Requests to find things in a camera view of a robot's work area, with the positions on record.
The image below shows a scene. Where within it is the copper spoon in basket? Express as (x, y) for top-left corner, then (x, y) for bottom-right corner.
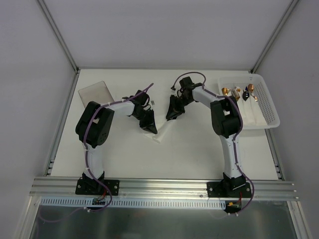
(247, 84), (258, 101)

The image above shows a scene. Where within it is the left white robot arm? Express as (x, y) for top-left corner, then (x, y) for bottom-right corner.
(75, 89), (158, 196)

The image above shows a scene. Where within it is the rolled napkin with black spoon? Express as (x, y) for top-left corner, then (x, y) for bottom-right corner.
(242, 91), (256, 125)

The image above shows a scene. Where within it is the white slotted cable duct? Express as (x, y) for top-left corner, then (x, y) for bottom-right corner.
(40, 197), (226, 210)

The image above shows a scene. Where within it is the white perforated plastic basket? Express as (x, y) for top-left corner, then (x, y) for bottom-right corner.
(217, 74), (280, 130)

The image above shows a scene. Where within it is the aluminium mounting rail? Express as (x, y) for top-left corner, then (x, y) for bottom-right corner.
(29, 177), (300, 201)

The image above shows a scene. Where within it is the smoky transparent plastic container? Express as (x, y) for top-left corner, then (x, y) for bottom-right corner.
(78, 81), (114, 107)

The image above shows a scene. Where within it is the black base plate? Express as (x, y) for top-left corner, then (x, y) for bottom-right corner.
(206, 181), (252, 198)
(75, 174), (120, 196)

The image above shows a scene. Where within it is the rolled napkin with copper spoon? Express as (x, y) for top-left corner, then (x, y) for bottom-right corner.
(221, 88), (232, 106)

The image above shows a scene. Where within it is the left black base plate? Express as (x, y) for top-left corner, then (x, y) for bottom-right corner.
(75, 174), (120, 196)

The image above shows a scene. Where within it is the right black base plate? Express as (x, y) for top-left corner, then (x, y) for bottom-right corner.
(206, 181), (252, 198)

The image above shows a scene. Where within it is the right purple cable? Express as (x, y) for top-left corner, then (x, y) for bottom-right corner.
(169, 71), (254, 215)

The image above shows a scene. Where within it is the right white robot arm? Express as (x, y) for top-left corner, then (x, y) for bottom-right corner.
(165, 77), (254, 198)

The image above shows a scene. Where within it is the white paper napkin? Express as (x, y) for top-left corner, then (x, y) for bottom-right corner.
(143, 118), (175, 143)

